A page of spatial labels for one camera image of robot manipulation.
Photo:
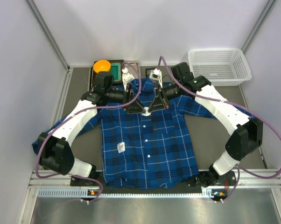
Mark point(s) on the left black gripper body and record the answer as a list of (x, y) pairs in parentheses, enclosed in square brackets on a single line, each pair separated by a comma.
[(126, 100)]

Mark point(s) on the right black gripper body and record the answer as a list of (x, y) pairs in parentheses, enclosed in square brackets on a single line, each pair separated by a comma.
[(162, 98)]

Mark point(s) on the round brooch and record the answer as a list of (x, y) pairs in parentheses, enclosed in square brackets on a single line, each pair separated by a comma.
[(146, 112)]

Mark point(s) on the blue plaid shirt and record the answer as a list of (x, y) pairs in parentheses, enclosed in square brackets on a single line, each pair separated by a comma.
[(147, 152)]

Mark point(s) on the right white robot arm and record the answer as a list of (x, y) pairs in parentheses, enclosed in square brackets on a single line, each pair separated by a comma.
[(245, 132)]

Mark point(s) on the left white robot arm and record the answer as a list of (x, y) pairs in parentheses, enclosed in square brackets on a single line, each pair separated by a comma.
[(55, 151)]

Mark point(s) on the small black brooch box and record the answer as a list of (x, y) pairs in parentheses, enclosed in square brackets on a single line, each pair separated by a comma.
[(149, 71)]

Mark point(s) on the green foam tray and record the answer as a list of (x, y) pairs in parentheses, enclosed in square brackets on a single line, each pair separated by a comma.
[(116, 71)]

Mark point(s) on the silver metal tray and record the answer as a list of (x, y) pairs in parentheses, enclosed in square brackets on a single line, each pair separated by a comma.
[(133, 66)]

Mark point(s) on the orange bowl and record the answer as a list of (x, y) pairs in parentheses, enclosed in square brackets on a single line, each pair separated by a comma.
[(102, 66)]

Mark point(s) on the black square tray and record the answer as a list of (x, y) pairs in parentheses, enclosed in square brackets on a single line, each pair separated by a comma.
[(93, 74)]

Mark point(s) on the white plastic basket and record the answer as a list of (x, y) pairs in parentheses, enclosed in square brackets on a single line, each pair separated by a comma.
[(221, 66)]

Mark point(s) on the slotted cable duct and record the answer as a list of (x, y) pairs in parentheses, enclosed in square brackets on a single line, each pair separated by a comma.
[(208, 192)]

